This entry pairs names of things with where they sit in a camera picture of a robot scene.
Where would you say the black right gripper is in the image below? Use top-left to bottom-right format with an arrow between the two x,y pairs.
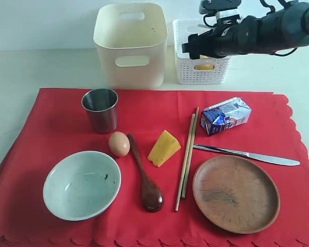
182,15 -> 263,60

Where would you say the blue white milk carton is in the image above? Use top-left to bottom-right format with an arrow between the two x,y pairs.
200,97 -> 252,136

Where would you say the brown egg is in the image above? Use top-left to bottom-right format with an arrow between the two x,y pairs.
109,132 -> 130,157

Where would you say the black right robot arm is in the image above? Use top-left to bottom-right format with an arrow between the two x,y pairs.
181,1 -> 309,60

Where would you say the cream plastic storage bin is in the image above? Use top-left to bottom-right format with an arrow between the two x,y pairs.
93,3 -> 168,89

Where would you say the yellow cheese wedge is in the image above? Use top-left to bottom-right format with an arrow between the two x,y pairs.
147,130 -> 181,167

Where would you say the stainless steel cup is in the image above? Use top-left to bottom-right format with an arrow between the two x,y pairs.
81,89 -> 118,134

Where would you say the short wooden chopstick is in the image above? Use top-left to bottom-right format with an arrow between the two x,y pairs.
181,107 -> 199,199

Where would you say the silver table knife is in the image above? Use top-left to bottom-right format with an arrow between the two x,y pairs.
193,144 -> 300,166

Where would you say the long wooden chopstick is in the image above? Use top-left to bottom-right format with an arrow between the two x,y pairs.
175,113 -> 195,212

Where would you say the round brown wooden plate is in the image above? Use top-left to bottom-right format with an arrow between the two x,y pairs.
193,155 -> 280,234

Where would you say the dark wooden spoon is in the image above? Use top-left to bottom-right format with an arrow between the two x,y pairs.
127,133 -> 164,213

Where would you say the red scalloped table cloth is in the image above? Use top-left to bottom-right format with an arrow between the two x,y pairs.
0,89 -> 309,246

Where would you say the pale green ceramic bowl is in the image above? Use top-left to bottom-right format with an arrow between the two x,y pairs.
43,151 -> 122,221

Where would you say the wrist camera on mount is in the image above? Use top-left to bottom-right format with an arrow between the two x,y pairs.
199,0 -> 243,28

